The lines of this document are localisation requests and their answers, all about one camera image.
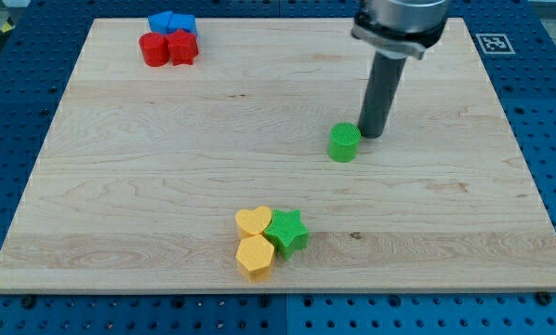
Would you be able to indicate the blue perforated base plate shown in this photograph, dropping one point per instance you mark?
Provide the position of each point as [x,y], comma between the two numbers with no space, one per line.
[36,61]

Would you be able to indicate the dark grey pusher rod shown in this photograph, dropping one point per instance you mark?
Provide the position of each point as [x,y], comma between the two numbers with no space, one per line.
[379,94]

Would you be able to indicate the white fiducial marker tag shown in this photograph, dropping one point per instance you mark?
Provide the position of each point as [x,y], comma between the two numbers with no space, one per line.
[495,44]

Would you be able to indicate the red star block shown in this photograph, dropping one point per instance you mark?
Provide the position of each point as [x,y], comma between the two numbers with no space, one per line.
[182,46]

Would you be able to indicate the red cylinder block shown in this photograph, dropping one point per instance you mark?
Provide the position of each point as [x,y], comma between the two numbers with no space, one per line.
[154,49]

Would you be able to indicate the yellow heart block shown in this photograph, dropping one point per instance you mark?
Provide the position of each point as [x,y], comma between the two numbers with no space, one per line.
[251,222]

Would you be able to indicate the wooden board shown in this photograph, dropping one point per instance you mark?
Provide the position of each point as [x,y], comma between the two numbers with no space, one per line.
[143,169]

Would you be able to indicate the green star block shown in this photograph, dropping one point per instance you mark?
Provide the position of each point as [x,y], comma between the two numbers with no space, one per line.
[287,232]

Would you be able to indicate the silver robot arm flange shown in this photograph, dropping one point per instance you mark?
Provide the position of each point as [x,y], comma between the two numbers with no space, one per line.
[398,29]

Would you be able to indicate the green cylinder block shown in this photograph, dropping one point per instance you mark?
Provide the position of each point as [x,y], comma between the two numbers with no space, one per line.
[343,142]

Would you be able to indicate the blue pentagon block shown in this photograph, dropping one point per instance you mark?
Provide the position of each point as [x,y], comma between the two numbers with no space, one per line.
[159,23]

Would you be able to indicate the yellow hexagon block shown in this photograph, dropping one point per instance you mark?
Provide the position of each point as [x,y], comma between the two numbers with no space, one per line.
[255,258]

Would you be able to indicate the blue cube block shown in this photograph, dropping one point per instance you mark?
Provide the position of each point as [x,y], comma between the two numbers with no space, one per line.
[185,22]

